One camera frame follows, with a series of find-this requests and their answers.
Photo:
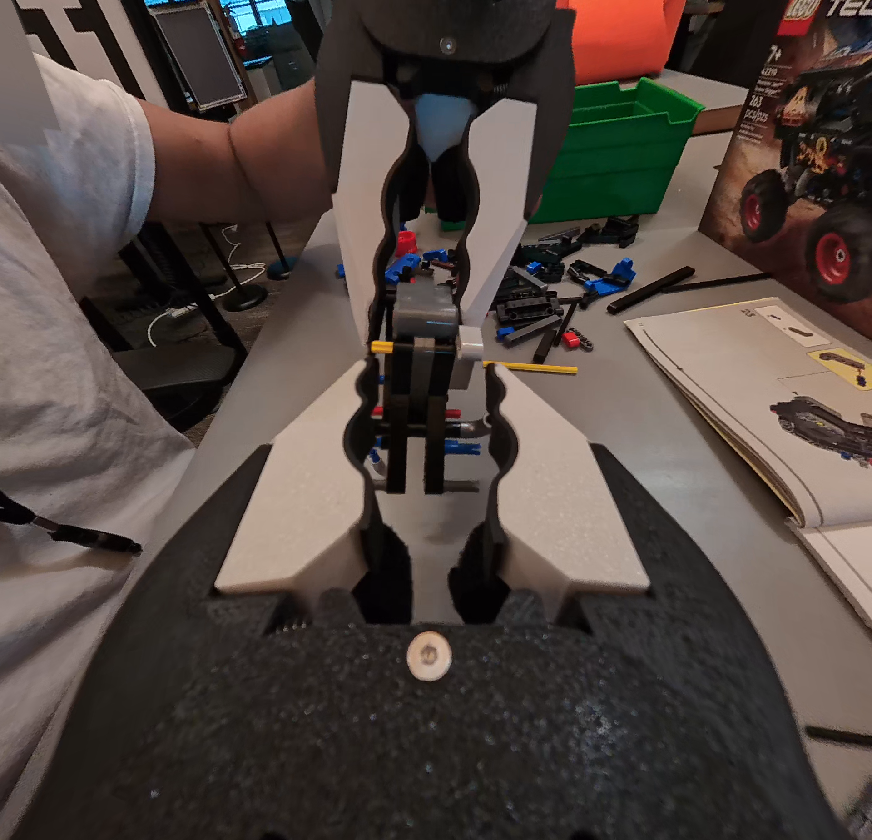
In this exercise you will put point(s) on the thin black rod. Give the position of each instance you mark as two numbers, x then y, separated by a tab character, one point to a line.
722	282

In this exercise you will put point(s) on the person's white t-shirt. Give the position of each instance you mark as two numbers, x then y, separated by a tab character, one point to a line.
68	376

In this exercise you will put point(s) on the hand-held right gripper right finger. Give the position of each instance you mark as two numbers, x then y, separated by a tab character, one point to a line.
565	513

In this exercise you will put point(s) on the black toy chassis assembly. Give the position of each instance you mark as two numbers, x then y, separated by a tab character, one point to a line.
415	390

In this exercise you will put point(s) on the green plastic bin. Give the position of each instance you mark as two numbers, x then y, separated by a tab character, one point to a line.
613	158

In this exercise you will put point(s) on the monster truck set box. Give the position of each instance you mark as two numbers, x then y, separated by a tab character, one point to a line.
804	172

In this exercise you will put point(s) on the short black axle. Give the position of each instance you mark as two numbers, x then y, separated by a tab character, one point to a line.
838	736

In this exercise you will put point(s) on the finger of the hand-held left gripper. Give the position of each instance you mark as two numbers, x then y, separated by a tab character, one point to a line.
501	192
364	172

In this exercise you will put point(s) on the pile of loose brick pieces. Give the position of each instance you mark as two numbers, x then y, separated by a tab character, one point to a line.
531	305

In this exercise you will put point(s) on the red small brick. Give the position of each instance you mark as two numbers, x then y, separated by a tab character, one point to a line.
569	339

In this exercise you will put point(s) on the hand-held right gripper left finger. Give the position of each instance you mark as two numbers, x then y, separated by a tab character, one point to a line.
300	513

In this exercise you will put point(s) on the orange paper bag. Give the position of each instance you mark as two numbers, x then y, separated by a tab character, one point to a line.
627	29

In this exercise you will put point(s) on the instruction booklet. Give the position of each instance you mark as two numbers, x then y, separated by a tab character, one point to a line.
736	390

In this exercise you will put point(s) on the long black beam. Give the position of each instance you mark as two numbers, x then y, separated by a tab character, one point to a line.
650	290

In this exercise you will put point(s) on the yellow axle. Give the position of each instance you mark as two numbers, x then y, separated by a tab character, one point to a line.
538	368

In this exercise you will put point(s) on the person's left forearm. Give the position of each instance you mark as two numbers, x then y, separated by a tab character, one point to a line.
238	165

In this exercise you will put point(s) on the dark framed board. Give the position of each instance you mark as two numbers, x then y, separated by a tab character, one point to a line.
197	56

